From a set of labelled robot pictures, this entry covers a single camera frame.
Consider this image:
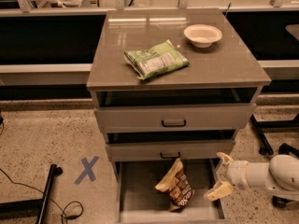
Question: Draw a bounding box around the black caster leg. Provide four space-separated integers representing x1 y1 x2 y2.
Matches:
278 143 299 158
272 196 288 208

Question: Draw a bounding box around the metal railing frame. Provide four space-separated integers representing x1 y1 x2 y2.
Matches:
0 0 299 17

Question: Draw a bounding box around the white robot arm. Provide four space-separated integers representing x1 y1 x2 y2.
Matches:
204 152 299 202

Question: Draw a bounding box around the grey drawer cabinet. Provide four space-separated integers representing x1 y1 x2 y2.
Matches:
87 8 271 167

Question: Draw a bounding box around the middle grey drawer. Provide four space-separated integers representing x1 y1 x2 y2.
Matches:
106 139 235 161

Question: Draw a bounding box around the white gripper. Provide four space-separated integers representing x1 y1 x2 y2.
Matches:
204 152 249 202

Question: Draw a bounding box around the black stand leg right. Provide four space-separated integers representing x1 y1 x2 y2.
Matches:
250 114 299 155

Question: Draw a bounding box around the bottom grey drawer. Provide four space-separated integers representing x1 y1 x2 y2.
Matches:
117 160 227 224

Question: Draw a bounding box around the black floor cable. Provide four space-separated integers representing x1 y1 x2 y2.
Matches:
0 167 85 224

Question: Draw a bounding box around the black caster leg upper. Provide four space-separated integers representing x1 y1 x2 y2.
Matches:
278 143 299 158

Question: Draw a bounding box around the green chip bag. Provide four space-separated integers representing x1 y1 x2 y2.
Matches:
123 40 190 80

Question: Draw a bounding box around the black stand leg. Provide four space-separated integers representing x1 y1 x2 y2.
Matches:
0 164 63 224
250 114 299 155

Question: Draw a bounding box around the white paper bowl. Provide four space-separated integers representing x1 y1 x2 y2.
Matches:
184 24 222 48

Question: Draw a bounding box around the top grey drawer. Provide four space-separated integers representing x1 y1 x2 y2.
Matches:
94 104 256 133

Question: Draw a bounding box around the black caster leg lower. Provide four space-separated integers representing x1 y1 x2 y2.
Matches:
272 196 288 208

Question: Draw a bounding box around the brown chip bag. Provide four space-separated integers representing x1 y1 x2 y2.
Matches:
155 158 194 212

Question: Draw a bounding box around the blue tape cross mark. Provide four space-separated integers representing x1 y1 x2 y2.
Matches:
75 156 99 185

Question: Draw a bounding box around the grey drawer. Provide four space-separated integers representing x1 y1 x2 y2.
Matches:
117 160 227 224
94 104 256 133
106 139 235 161

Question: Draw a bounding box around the black stand leg left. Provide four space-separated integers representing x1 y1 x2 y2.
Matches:
0 164 63 224

